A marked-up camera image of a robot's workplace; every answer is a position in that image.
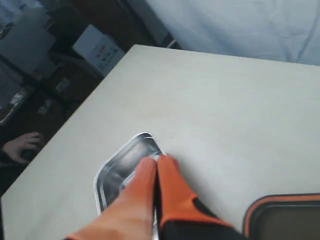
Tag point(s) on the white fabric backdrop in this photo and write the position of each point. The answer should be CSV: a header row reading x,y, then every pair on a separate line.
x,y
280,30

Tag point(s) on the white cardboard box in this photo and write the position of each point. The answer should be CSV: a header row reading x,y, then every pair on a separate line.
x,y
99,50

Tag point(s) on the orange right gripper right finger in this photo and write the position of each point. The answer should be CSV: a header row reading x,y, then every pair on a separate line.
x,y
181,215

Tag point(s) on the person's hand in background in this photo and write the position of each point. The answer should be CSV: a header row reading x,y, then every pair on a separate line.
x,y
20,149

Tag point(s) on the steel two-compartment lunch box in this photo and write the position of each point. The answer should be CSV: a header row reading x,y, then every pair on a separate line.
x,y
118,171

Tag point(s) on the dark transparent lid orange seal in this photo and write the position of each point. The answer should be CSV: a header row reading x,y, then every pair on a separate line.
x,y
283,217

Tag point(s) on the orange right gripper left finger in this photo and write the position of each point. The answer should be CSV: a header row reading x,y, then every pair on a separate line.
x,y
131,215

